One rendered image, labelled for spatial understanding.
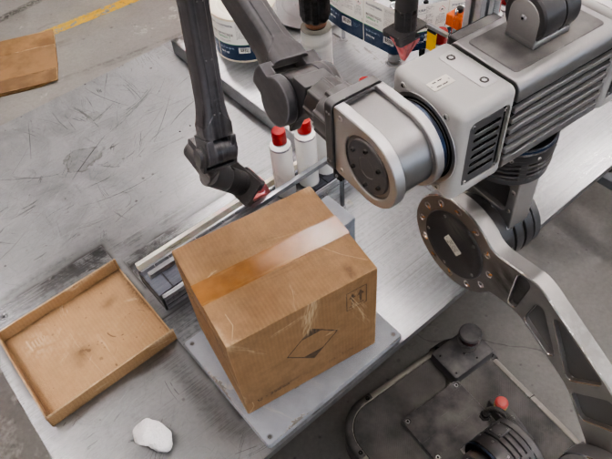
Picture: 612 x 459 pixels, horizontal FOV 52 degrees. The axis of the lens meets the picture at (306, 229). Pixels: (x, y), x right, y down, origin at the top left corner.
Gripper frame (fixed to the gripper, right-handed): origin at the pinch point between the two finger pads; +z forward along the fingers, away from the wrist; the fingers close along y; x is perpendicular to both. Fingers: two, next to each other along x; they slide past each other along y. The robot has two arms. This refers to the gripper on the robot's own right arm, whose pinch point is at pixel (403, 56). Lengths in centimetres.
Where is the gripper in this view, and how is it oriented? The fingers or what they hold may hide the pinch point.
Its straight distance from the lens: 175.2
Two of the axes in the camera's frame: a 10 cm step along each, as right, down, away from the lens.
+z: 0.7, 6.4, 7.7
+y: -7.7, 5.2, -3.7
